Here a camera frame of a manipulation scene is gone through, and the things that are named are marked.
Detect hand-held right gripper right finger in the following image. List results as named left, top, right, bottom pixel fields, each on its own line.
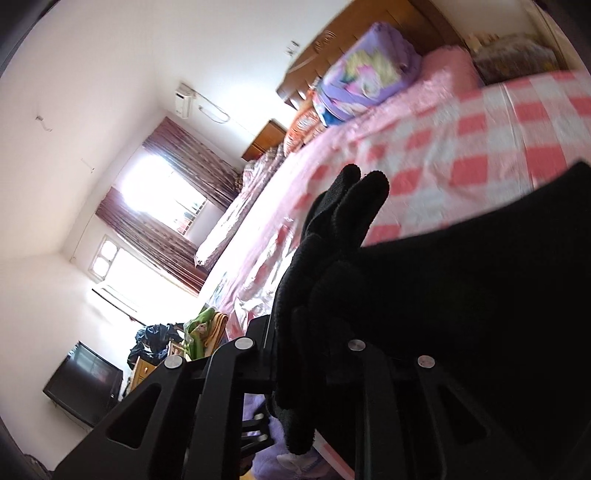
left=325, top=338, right=513, bottom=480

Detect wooden bedside cabinet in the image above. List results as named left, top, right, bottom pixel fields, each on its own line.
left=242, top=119, right=288, bottom=161

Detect bright window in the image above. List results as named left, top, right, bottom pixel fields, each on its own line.
left=117, top=154, right=208, bottom=234

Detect bed with floral bedding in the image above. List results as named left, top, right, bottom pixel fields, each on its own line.
left=194, top=143, right=289, bottom=271

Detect bed with pink checked sheet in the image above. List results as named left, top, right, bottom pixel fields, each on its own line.
left=203, top=46, right=591, bottom=352

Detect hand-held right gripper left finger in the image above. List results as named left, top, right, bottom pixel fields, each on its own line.
left=54, top=315, right=279, bottom=480

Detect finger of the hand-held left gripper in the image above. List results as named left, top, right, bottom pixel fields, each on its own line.
left=239, top=414, right=273, bottom=457

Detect cloth covered nightstand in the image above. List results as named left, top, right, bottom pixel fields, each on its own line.
left=471, top=33, right=560, bottom=86

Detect pink fuzzy pillow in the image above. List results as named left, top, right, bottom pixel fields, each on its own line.
left=418, top=45, right=483, bottom=93

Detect maroon curtain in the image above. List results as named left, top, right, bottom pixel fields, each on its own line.
left=142, top=117, right=243, bottom=210
left=96, top=187, right=209, bottom=296

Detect black pants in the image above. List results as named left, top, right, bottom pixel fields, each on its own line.
left=270, top=161, right=591, bottom=480

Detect white air conditioner pipe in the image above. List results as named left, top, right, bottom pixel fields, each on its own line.
left=198, top=91, right=230, bottom=123

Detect white air conditioner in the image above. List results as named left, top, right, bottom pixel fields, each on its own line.
left=174, top=83, right=197, bottom=120

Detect pile of dark clothes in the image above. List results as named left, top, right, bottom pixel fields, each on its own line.
left=127, top=323, right=185, bottom=365

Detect black television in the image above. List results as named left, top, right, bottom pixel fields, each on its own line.
left=42, top=340, right=124, bottom=428

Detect green and yellow cloth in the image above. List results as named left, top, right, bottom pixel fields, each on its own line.
left=184, top=307, right=230, bottom=360

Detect carved wooden headboard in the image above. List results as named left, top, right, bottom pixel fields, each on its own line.
left=276, top=0, right=467, bottom=112

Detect purple floral folded quilt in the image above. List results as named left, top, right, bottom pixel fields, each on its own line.
left=314, top=22, right=423, bottom=127

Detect person's pale clothing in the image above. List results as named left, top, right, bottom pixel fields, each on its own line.
left=249, top=397, right=333, bottom=480

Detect orange patterned pillow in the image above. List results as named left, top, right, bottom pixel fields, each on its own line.
left=284, top=90, right=331, bottom=148

